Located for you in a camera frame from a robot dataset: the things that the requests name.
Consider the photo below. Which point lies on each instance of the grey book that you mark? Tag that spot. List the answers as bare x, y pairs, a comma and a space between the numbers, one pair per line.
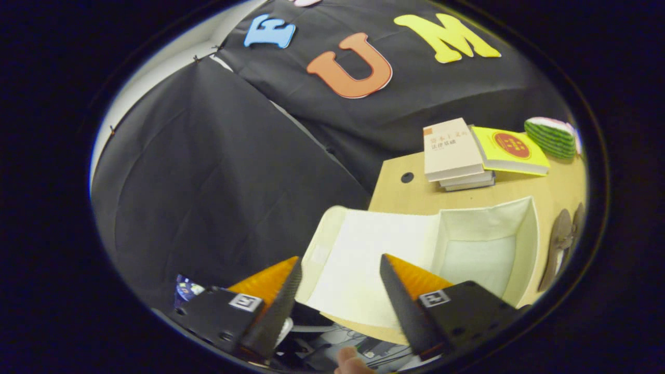
471, 186

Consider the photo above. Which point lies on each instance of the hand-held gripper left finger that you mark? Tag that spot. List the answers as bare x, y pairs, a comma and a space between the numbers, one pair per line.
275, 311

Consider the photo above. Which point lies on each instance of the white book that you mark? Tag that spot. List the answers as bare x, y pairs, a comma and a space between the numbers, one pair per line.
467, 179

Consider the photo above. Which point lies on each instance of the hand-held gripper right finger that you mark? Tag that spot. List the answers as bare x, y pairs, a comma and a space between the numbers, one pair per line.
405, 306

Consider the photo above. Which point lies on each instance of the beige book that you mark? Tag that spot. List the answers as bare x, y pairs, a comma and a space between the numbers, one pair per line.
451, 148

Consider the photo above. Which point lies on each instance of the watermelon slice plush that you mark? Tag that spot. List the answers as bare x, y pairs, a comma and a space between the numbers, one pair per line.
550, 137

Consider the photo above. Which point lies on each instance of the brown shoe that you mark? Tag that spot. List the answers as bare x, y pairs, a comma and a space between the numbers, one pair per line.
557, 244
577, 221

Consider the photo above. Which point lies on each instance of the pale fabric storage box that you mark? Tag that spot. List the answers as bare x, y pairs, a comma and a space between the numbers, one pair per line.
478, 259

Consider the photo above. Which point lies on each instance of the black backdrop cloth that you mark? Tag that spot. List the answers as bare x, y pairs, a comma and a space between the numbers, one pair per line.
208, 182

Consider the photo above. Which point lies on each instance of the yellow book with red circle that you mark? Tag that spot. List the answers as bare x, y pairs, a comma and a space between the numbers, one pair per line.
511, 148

